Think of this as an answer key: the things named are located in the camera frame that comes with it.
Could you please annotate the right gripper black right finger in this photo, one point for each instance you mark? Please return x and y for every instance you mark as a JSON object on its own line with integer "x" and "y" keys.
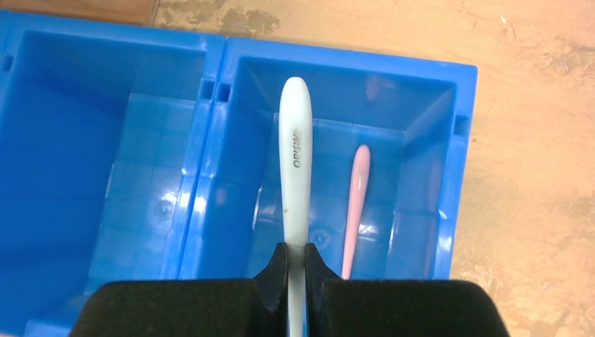
{"x": 337, "y": 307}

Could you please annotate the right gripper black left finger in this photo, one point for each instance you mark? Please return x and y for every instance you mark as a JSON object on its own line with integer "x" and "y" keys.
{"x": 207, "y": 307}

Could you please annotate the pink toothbrush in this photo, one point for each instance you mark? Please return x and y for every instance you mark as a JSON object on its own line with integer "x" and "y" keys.
{"x": 357, "y": 195}

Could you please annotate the light blue toothbrush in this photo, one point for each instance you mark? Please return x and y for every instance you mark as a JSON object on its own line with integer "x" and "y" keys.
{"x": 295, "y": 158}

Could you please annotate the blue plastic divided bin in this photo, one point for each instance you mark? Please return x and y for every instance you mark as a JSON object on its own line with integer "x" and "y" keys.
{"x": 137, "y": 153}

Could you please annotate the wooden base board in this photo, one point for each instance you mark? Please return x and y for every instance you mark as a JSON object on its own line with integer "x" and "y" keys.
{"x": 135, "y": 12}

